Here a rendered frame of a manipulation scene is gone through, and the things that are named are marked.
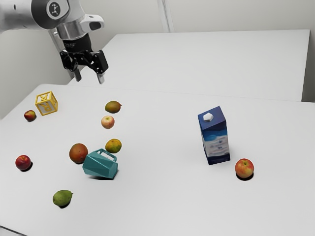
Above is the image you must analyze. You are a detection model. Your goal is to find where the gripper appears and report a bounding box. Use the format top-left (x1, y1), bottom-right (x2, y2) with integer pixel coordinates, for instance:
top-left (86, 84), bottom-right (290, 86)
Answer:
top-left (60, 33), bottom-right (109, 85)

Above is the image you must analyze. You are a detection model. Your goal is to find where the teal faceted mug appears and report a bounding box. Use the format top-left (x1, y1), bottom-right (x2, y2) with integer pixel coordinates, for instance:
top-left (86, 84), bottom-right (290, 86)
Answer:
top-left (82, 148), bottom-right (119, 179)

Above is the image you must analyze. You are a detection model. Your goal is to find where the green orange mango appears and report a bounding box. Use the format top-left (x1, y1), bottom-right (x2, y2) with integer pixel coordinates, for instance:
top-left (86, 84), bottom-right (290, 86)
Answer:
top-left (104, 100), bottom-right (123, 114)

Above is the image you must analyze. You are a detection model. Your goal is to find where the yellow letter block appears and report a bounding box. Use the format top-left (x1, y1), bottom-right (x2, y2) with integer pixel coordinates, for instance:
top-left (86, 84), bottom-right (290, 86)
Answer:
top-left (34, 91), bottom-right (59, 117)

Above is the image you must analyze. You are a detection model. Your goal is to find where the pale yellow pink apple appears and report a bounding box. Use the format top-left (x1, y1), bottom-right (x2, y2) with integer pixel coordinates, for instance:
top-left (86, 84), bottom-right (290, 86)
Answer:
top-left (101, 115), bottom-right (115, 130)

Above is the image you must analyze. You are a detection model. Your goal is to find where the small red apple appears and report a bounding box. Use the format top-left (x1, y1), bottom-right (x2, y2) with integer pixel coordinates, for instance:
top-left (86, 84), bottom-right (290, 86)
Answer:
top-left (24, 110), bottom-right (37, 122)

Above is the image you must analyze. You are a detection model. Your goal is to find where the yellow green orange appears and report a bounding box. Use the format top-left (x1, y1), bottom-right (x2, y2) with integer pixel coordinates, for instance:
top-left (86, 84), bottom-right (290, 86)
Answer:
top-left (105, 138), bottom-right (122, 154)

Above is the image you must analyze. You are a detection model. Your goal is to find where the large red orange mango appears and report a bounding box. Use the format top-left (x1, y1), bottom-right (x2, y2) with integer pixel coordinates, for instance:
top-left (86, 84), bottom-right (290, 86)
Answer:
top-left (69, 143), bottom-right (89, 164)

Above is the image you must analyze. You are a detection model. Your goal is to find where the dark red apple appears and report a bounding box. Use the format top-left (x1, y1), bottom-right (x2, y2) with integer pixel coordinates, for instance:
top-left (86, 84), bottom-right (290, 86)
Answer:
top-left (15, 154), bottom-right (32, 171)

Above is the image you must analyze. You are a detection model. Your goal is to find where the green pear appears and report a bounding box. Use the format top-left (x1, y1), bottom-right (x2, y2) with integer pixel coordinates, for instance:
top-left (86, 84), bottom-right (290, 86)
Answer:
top-left (52, 190), bottom-right (74, 207)

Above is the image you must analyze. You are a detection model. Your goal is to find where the blue white carton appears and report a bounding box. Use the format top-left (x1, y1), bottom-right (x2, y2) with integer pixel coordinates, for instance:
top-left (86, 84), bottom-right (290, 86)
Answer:
top-left (197, 106), bottom-right (231, 166)

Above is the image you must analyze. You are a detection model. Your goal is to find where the red yellow apple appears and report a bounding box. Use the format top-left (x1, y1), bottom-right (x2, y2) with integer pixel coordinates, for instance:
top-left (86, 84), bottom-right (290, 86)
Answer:
top-left (234, 158), bottom-right (255, 178)

